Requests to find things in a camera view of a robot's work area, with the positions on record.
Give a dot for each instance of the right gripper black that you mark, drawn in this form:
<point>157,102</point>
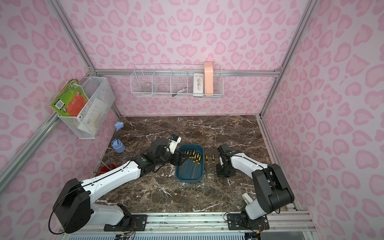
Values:
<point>224,169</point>

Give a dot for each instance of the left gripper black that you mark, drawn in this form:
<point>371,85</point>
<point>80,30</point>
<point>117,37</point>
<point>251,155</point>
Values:
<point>176,157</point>

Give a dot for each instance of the teal plastic storage box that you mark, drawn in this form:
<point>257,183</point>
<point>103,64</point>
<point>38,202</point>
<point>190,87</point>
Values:
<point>192,169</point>

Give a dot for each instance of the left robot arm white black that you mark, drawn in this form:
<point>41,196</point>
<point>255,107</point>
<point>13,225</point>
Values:
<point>76,205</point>

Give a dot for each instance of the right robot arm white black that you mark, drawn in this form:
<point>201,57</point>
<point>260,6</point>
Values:
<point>271,186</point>

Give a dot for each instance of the pink box in basket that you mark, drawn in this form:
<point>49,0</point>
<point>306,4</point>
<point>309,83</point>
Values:
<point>209,78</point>

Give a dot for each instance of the blue desk lamp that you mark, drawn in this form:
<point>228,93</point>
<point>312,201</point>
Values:
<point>116,143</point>

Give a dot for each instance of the grey pen in basket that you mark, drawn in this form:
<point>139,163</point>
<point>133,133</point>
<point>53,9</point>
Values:
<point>180,92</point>

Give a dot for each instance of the red pen cup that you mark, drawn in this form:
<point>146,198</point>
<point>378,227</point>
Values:
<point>106,167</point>

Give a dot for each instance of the white card in basket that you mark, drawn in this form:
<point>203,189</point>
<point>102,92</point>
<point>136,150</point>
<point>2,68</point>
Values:
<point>198,85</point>

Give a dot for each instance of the white paper in mesh basket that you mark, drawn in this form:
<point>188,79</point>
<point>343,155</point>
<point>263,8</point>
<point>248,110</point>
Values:
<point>92,116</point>

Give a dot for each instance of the white mesh side basket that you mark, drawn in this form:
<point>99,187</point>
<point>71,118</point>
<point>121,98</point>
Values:
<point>94,88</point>

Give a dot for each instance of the green red booklet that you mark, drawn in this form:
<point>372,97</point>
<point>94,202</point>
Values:
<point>71,100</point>

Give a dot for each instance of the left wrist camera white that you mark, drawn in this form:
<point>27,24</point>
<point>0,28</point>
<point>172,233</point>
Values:
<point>174,141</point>

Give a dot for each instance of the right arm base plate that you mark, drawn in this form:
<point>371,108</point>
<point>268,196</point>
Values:
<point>240,221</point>

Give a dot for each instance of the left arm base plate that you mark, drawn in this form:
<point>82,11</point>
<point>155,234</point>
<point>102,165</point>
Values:
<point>128,224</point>

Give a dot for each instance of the white wire wall basket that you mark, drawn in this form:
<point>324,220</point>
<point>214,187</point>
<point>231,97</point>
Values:
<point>161,80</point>

